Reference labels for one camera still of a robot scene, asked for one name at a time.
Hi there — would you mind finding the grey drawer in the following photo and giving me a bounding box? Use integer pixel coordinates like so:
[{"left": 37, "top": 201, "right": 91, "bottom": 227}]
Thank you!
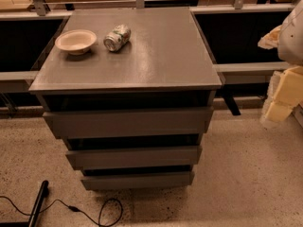
[
  {"left": 44, "top": 107, "right": 213, "bottom": 139},
  {"left": 81, "top": 171, "right": 194, "bottom": 190},
  {"left": 66, "top": 146, "right": 202, "bottom": 170}
]

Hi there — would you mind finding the grey bottom drawer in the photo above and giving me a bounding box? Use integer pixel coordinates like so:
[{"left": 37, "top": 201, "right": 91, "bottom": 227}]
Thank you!
[{"left": 81, "top": 171, "right": 194, "bottom": 190}]

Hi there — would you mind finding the grey drawer cabinet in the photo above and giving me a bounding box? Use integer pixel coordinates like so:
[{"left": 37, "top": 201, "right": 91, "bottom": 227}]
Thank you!
[{"left": 30, "top": 8, "right": 221, "bottom": 178}]

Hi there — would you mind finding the grey middle drawer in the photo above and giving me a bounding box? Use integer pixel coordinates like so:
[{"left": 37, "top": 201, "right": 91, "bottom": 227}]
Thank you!
[{"left": 66, "top": 146, "right": 202, "bottom": 170}]

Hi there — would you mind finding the black floor cable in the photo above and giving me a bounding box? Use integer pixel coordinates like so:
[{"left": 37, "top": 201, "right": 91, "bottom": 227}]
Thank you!
[{"left": 0, "top": 195, "right": 124, "bottom": 227}]

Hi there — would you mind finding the white paper bowl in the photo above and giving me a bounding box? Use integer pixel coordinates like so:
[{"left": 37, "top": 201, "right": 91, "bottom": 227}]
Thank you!
[{"left": 55, "top": 29, "right": 97, "bottom": 55}]

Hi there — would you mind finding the crushed silver soda can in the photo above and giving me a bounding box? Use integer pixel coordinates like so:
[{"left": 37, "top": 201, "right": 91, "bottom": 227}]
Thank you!
[{"left": 103, "top": 25, "right": 132, "bottom": 52}]

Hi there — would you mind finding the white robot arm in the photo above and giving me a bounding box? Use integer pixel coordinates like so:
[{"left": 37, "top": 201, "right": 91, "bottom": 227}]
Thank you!
[{"left": 258, "top": 0, "right": 303, "bottom": 127}]

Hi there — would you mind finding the grey top drawer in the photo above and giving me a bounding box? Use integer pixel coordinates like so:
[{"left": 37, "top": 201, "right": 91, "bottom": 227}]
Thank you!
[{"left": 44, "top": 107, "right": 213, "bottom": 139}]

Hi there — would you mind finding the black metal stand base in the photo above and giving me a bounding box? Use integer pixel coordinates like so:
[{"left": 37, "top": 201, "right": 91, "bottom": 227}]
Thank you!
[{"left": 0, "top": 181, "right": 49, "bottom": 227}]

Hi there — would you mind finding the grey metal rail frame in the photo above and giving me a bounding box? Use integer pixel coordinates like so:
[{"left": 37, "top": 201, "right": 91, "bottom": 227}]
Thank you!
[{"left": 0, "top": 0, "right": 303, "bottom": 117}]

